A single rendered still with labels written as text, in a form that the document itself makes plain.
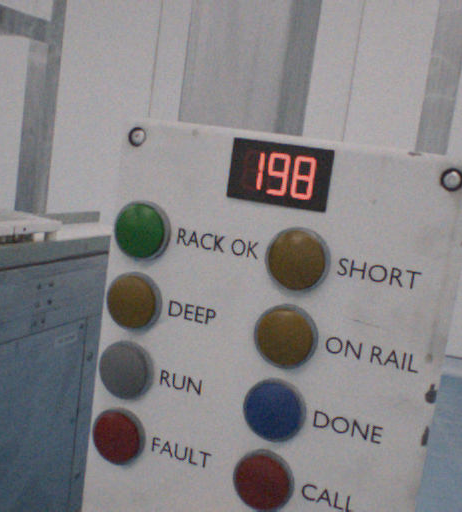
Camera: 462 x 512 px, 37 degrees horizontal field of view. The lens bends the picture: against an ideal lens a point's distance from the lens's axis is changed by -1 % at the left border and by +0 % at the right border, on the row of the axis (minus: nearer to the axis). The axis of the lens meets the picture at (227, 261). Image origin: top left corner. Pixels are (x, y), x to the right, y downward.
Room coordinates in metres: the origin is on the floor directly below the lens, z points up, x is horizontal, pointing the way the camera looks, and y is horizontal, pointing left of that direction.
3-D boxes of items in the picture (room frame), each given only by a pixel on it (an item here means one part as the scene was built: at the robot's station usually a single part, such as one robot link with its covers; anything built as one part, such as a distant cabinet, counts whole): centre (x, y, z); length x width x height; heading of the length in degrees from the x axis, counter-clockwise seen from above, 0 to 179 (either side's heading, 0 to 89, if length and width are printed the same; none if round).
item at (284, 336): (0.31, -0.03, 0.99); 0.03 x 0.01 x 0.03; 69
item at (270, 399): (0.31, -0.03, 0.96); 0.03 x 0.01 x 0.03; 69
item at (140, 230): (0.34, 0.04, 1.03); 0.03 x 0.01 x 0.03; 69
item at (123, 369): (0.34, 0.04, 0.96); 0.03 x 0.01 x 0.03; 69
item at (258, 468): (0.31, -0.03, 0.92); 0.03 x 0.01 x 0.03; 69
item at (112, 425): (0.34, 0.04, 0.92); 0.03 x 0.01 x 0.03; 69
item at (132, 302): (0.34, 0.04, 0.99); 0.03 x 0.01 x 0.03; 69
